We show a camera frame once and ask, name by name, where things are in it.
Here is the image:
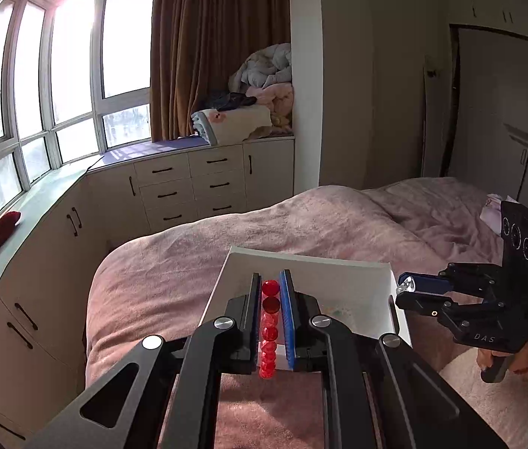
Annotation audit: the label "red bead bracelet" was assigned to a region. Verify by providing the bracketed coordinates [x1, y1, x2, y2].
[257, 279, 282, 380]

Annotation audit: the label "white rectangular tray box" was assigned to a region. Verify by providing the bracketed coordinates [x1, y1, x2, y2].
[198, 245, 413, 373]

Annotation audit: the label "pink bed blanket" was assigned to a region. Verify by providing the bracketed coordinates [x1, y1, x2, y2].
[86, 178, 502, 448]

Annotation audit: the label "fluffy pink sleeve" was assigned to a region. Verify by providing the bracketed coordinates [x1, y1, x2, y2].
[439, 349, 528, 448]

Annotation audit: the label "grey wardrobe doors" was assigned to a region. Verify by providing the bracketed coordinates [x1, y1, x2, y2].
[442, 25, 528, 207]

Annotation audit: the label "white pillow with flower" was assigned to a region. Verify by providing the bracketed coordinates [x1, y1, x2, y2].
[191, 104, 272, 146]

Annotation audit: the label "beige window seat cabinets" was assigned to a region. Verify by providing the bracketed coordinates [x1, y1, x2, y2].
[0, 137, 294, 448]

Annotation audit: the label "pile of clothes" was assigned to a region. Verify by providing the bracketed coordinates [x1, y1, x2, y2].
[204, 43, 294, 142]

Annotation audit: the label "brown right curtain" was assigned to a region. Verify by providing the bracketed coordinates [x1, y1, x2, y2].
[150, 0, 291, 142]

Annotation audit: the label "bay window frame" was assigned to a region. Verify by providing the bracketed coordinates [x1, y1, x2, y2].
[0, 0, 153, 215]

